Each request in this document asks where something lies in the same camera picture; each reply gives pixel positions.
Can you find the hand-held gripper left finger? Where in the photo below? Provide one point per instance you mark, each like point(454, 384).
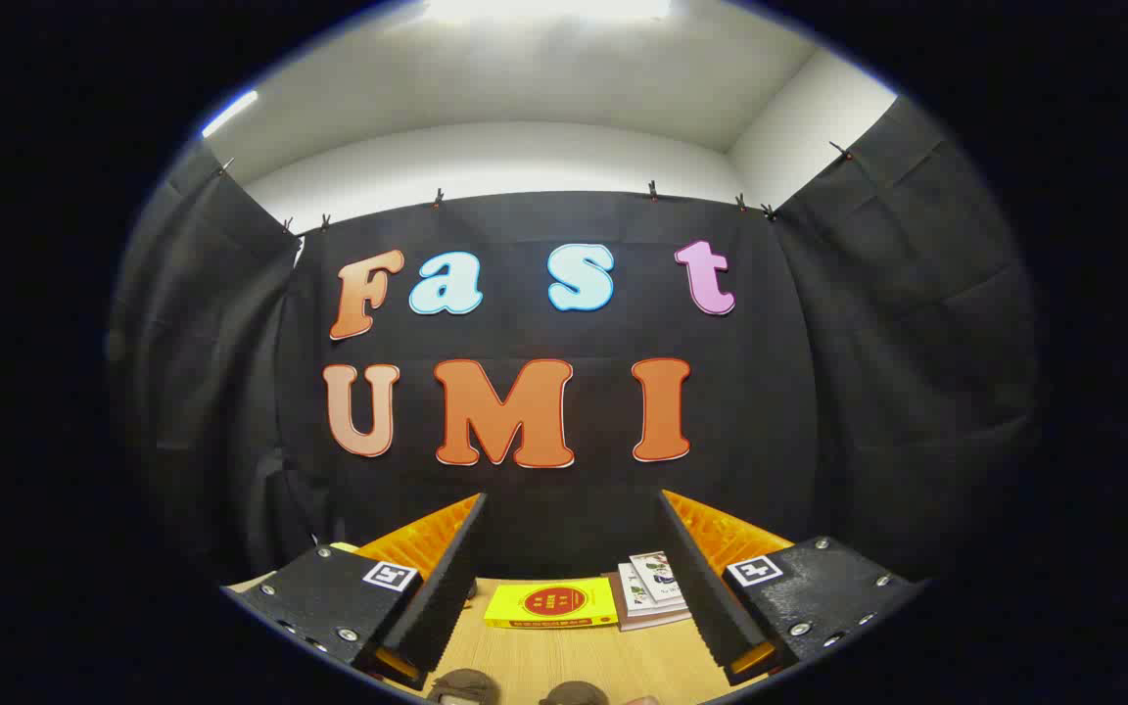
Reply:
point(446, 597)

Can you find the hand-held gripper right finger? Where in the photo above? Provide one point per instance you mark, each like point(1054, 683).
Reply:
point(696, 587)

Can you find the yellow book with red circle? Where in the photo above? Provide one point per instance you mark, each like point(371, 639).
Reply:
point(549, 602)

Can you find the row of black cloth clips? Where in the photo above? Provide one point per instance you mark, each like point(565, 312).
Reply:
point(652, 188)

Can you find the ceiling light panel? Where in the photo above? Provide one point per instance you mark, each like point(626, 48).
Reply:
point(229, 113)

